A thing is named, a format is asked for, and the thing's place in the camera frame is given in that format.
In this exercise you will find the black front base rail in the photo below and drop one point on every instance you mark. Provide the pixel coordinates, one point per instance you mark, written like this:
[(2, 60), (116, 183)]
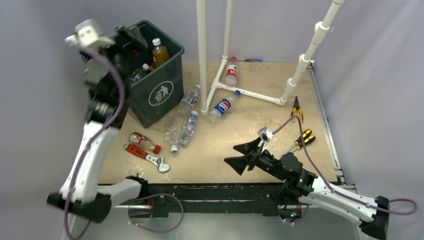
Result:
[(264, 198)]

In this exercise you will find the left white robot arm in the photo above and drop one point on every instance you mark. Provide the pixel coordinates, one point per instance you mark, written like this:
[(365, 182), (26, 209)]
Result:
[(107, 76)]

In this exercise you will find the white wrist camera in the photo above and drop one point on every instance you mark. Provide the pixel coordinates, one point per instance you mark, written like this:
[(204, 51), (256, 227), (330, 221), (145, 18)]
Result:
[(90, 35), (266, 136)]

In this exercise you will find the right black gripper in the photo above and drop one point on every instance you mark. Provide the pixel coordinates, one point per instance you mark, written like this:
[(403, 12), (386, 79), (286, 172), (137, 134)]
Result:
[(238, 163)]

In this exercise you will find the blue label water bottle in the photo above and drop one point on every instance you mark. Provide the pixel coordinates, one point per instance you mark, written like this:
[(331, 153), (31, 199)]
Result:
[(139, 73)]

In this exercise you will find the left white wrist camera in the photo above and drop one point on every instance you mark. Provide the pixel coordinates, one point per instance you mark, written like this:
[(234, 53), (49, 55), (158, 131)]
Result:
[(90, 35)]

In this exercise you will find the small pepsi bottle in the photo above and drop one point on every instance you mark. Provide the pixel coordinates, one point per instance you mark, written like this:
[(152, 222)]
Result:
[(223, 106)]

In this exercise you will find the red cap tea bottle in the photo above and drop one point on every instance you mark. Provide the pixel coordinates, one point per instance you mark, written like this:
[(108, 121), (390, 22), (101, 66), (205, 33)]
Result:
[(143, 142)]

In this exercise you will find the yellow red tea bottle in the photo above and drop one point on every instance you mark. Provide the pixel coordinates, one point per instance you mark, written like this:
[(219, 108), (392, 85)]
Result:
[(160, 52)]

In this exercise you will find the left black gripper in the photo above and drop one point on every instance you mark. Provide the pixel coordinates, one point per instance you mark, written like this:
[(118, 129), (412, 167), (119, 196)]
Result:
[(133, 33)]

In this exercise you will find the red handle adjustable wrench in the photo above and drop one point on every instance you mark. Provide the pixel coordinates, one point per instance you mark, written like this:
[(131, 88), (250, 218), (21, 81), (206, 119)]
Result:
[(159, 162)]

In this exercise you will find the clear bottle white cap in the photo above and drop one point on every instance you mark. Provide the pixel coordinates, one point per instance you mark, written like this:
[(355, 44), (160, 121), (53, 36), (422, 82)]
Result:
[(188, 129)]

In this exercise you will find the crushed clear bottle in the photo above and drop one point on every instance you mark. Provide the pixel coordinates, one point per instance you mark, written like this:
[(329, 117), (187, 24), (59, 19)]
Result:
[(171, 137)]

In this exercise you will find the red label water bottle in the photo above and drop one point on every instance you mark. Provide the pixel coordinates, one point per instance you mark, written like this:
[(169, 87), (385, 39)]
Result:
[(231, 74)]

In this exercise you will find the clear bottle near bin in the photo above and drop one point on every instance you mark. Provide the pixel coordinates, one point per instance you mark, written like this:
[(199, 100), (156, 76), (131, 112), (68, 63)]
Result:
[(189, 99)]

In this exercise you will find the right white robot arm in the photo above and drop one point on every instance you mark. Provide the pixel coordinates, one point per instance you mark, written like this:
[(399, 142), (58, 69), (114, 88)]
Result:
[(303, 186)]

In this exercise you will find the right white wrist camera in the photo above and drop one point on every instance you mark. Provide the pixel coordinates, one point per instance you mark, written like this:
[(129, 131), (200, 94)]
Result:
[(266, 136)]

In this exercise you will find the white PVC pipe frame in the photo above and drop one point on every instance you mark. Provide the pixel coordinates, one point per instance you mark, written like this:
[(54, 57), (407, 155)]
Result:
[(321, 29)]

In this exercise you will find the yellow handle pliers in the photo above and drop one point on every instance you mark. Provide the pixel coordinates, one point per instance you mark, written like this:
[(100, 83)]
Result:
[(297, 109)]

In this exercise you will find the dark green trash bin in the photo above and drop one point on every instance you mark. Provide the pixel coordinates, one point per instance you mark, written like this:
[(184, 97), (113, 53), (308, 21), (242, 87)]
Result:
[(160, 90)]

